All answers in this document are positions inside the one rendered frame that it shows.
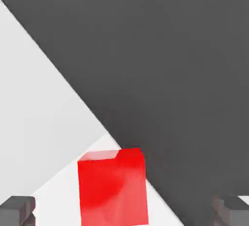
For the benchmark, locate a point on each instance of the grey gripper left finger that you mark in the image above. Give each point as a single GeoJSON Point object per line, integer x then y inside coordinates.
{"type": "Point", "coordinates": [13, 210]}

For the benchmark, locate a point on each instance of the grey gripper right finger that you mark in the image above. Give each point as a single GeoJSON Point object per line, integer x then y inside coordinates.
{"type": "Point", "coordinates": [233, 213]}

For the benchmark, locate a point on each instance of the small red cube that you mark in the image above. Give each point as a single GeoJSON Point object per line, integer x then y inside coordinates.
{"type": "Point", "coordinates": [112, 189]}

